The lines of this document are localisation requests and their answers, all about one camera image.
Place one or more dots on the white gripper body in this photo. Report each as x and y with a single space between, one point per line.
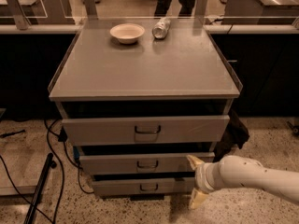
202 176

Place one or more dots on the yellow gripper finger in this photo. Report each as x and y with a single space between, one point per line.
197 198
194 161

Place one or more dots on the grey drawer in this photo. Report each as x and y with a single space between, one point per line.
129 187
146 130
135 164

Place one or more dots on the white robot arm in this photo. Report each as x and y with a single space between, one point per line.
238 172

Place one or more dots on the grey bottom drawer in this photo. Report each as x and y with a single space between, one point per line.
129 187

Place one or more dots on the grey drawer cabinet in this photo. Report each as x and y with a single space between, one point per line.
182 75

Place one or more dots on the grey top drawer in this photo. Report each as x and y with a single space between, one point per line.
146 130

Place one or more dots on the dark cloth behind cabinet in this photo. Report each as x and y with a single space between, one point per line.
236 134

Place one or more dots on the silver can lying down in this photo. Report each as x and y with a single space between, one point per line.
161 28

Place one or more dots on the white bowl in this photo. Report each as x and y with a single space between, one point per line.
127 33

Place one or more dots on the grey desk right background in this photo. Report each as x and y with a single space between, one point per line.
261 12

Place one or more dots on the grey desk background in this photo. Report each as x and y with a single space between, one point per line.
39 12
261 12

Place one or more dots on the black metal pole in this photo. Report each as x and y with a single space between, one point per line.
39 187

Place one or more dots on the clear acrylic barrier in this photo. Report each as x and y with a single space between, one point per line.
211 11

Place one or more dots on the grey desk left background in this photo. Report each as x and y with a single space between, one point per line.
39 12

